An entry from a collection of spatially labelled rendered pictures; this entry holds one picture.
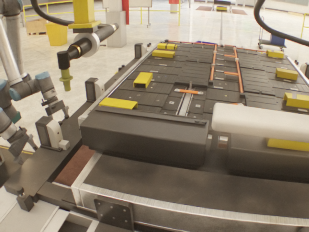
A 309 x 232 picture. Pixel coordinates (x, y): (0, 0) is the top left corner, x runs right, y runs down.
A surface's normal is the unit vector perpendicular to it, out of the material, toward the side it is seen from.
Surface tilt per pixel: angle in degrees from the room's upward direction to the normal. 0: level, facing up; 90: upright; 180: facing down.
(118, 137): 90
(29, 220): 0
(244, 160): 90
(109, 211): 90
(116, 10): 90
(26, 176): 0
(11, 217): 0
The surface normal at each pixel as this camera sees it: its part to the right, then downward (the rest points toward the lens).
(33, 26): -0.30, 0.47
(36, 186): 0.00, -0.87
